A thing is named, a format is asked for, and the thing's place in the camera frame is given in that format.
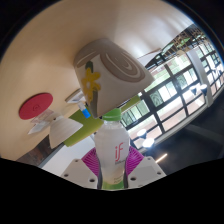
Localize long linear ceiling light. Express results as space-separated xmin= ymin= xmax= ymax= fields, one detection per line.
xmin=154 ymin=152 xmax=169 ymax=165

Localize white bottle with green cap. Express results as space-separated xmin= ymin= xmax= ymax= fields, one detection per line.
xmin=94 ymin=108 xmax=131 ymax=191

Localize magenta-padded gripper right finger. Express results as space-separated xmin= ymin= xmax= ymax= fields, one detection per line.
xmin=125 ymin=145 xmax=167 ymax=190

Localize large dark-framed grid window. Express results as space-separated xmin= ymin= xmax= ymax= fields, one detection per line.
xmin=119 ymin=24 xmax=224 ymax=150

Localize wooden chairs with green seats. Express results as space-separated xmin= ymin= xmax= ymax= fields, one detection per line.
xmin=162 ymin=32 xmax=198 ymax=55

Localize round red coaster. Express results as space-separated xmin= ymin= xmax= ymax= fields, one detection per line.
xmin=18 ymin=92 xmax=54 ymax=121

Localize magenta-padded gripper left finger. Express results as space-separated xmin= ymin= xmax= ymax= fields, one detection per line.
xmin=60 ymin=148 xmax=101 ymax=190

